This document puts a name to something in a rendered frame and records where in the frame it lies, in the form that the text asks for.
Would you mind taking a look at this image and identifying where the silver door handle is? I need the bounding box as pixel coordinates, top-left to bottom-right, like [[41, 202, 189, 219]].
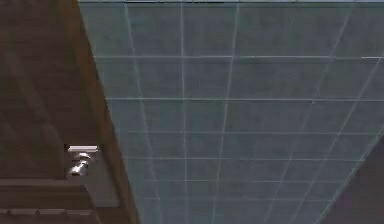
[[65, 144, 100, 178]]

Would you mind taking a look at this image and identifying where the brown wooden room door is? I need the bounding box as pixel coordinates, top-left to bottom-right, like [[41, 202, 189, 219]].
[[0, 0, 141, 224]]

